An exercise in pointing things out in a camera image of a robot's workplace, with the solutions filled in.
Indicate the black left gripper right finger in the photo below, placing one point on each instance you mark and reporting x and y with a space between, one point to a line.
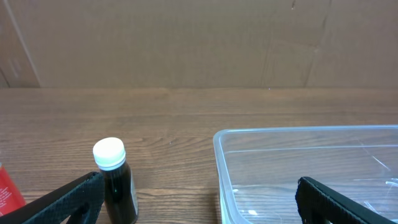
319 204

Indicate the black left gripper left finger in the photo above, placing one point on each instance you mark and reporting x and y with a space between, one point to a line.
79 201

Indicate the dark bottle white cap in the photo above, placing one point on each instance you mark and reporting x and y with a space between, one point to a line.
119 190

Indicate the orange bottle white cap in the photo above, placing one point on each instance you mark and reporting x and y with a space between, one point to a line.
11 198

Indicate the clear plastic container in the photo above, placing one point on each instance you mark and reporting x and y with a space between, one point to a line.
259 169

